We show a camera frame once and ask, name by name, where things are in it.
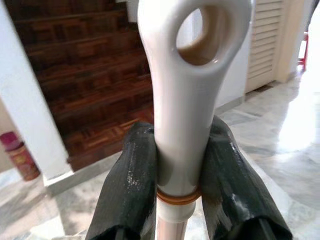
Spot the red spray can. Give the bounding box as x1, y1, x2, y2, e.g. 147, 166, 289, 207
0, 131, 41, 182

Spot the red plastic stool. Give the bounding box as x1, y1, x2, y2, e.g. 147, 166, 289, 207
296, 31, 310, 72

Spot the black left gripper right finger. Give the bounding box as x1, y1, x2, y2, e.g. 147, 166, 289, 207
199, 116, 293, 240

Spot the dark wooden staircase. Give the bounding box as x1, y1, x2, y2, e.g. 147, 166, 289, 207
4, 0, 155, 172

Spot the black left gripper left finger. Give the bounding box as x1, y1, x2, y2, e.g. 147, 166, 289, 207
86, 121, 160, 240

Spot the cream louvered door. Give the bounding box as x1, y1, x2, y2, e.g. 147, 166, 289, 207
244, 0, 306, 94

